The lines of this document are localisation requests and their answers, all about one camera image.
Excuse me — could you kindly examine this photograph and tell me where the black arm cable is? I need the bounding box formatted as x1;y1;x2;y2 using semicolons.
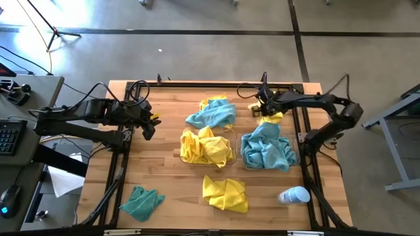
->
60;79;151;111
236;73;351;101

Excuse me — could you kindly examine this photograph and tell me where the black tripod stand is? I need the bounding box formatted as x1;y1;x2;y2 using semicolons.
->
25;0;82;52

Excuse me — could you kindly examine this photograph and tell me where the black computer mouse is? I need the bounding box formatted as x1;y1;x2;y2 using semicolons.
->
0;184;22;220

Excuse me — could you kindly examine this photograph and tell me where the white label strip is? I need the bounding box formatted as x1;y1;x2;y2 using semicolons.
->
103;229;142;236
287;230;325;236

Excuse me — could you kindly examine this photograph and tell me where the black floor cable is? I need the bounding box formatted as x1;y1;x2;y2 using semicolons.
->
0;45;53;77

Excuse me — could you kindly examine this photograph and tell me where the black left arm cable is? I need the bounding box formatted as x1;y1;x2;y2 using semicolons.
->
60;79;151;111

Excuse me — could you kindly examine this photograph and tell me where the red and black object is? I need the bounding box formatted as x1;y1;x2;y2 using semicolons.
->
0;62;17;78

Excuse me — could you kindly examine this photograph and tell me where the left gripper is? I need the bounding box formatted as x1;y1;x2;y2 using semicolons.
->
126;98;163;142

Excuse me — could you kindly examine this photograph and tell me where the clear plastic basket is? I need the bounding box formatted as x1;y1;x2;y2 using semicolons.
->
178;126;238;168
241;126;301;171

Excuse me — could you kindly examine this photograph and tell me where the teal green microfiber towel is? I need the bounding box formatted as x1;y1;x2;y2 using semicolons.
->
119;185;166;223

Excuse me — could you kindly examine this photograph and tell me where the light blue microfiber towel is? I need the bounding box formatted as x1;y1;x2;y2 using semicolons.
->
241;130;298;173
185;98;237;130
249;122;283;145

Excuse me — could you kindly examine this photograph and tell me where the grey office desk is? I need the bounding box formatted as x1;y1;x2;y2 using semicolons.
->
0;74;89;232

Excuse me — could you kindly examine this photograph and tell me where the grey metal table frame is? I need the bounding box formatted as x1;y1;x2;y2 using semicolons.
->
362;83;420;193

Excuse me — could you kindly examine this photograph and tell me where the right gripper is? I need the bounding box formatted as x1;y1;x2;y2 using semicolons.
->
251;88;285;118

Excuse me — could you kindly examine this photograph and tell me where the white paper sheet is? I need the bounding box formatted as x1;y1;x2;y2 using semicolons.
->
47;153;87;199

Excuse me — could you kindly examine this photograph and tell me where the black keyboard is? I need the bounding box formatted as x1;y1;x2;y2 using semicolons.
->
0;118;29;157

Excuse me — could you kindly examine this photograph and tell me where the yellow floor cable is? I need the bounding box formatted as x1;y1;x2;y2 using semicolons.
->
16;0;54;75

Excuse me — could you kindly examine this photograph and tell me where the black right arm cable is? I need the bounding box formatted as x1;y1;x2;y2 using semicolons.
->
236;73;351;101

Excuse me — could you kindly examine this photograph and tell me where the black clamp with knob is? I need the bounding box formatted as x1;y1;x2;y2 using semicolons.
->
0;78;33;107

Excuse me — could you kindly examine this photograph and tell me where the yellow microfiber towel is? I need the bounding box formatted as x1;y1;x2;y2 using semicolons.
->
179;129;207;165
201;174;249;214
196;125;235;168
199;94;235;130
247;101;284;126

